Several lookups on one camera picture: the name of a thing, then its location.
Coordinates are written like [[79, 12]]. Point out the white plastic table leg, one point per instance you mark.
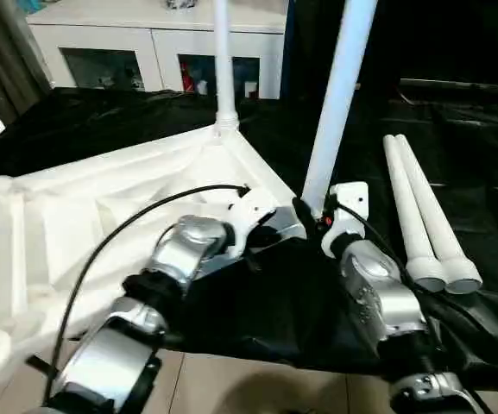
[[225, 64], [408, 207], [339, 108], [438, 215]]

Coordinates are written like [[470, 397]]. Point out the white plastic table top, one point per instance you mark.
[[80, 207]]

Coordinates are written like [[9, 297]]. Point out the black mat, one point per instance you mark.
[[274, 310]]

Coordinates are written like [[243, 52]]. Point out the small white jar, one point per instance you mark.
[[251, 89]]

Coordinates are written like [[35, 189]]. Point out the small red item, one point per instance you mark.
[[186, 77]]

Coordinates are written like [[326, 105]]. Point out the long black bar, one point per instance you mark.
[[460, 85]]

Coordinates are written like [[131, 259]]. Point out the white cabinet with glass doors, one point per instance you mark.
[[153, 39]]

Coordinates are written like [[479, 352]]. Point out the dark patterned small object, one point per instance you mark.
[[179, 3]]

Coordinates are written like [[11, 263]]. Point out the black work table leg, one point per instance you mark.
[[39, 365]]

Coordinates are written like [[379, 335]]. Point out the grey curtain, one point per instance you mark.
[[2, 64]]

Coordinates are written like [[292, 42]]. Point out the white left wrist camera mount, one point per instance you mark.
[[248, 211]]

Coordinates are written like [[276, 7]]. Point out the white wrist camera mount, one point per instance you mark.
[[352, 198], [248, 211]]

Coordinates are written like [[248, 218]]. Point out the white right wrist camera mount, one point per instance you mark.
[[352, 198]]

